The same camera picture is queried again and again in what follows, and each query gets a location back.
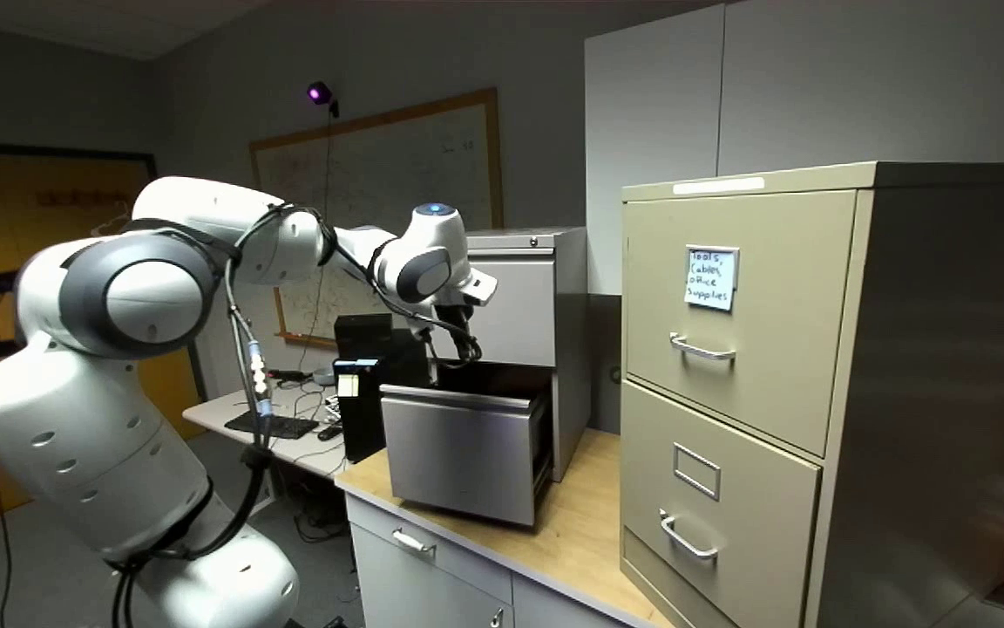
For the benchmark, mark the purple lit camera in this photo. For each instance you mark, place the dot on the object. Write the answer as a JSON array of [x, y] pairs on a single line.
[[322, 96]]

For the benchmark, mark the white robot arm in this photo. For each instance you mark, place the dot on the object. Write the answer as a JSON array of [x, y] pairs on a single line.
[[85, 436]]

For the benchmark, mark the grey side table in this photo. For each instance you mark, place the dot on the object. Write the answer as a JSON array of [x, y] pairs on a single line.
[[306, 427]]

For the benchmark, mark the black box on desk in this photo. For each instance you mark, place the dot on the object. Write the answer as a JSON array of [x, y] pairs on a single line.
[[370, 355]]

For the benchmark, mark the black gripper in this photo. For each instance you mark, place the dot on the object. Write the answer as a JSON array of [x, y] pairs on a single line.
[[449, 339]]

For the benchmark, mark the beige file cabinet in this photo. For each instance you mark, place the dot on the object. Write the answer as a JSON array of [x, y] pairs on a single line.
[[826, 453]]

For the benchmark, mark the white note label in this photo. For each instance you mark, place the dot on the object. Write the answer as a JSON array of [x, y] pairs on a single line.
[[712, 277]]

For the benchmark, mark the whiteboard with wooden frame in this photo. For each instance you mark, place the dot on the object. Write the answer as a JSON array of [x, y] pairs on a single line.
[[380, 164]]

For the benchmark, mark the wooden top desk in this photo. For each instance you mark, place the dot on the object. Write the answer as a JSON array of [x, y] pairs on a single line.
[[576, 544]]

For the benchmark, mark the white file cabinet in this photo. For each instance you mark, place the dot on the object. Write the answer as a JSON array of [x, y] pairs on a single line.
[[539, 320]]

